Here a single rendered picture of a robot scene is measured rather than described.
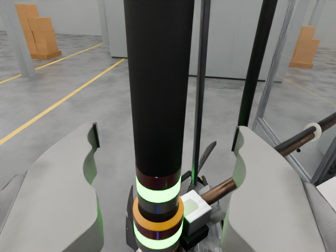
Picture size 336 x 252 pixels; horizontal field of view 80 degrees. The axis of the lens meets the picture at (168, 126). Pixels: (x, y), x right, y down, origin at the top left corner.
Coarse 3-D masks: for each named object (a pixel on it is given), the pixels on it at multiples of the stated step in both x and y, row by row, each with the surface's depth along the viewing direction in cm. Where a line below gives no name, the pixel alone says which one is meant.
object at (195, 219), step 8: (192, 192) 22; (184, 200) 21; (200, 200) 21; (200, 208) 20; (208, 208) 20; (184, 216) 19; (192, 216) 19; (200, 216) 19; (208, 216) 21; (184, 224) 20; (192, 224) 19; (200, 224) 20; (184, 232) 20; (192, 232) 20; (200, 232) 20; (184, 240) 20; (192, 240) 20; (200, 240) 21; (176, 248) 22; (184, 248) 20; (192, 248) 22
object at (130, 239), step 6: (132, 186) 74; (132, 192) 71; (132, 198) 69; (132, 204) 67; (126, 216) 77; (132, 216) 66; (126, 222) 76; (132, 222) 65; (132, 228) 65; (126, 234) 76; (132, 234) 67; (126, 240) 76; (132, 240) 69; (132, 246) 71
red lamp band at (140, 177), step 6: (180, 168) 14; (138, 174) 14; (144, 174) 13; (174, 174) 14; (180, 174) 15; (138, 180) 14; (144, 180) 14; (150, 180) 13; (156, 180) 13; (162, 180) 13; (168, 180) 13; (174, 180) 14; (150, 186) 14; (156, 186) 14; (162, 186) 14; (168, 186) 14
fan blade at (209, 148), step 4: (212, 144) 51; (208, 148) 53; (212, 148) 50; (204, 152) 58; (208, 152) 50; (204, 156) 52; (200, 160) 57; (204, 160) 50; (200, 164) 51; (200, 168) 49; (192, 184) 49; (188, 188) 51; (192, 188) 57
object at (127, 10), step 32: (128, 0) 9; (160, 0) 8; (192, 0) 9; (128, 32) 9; (160, 32) 9; (128, 64) 10; (160, 64) 9; (160, 96) 10; (160, 128) 11; (160, 160) 12
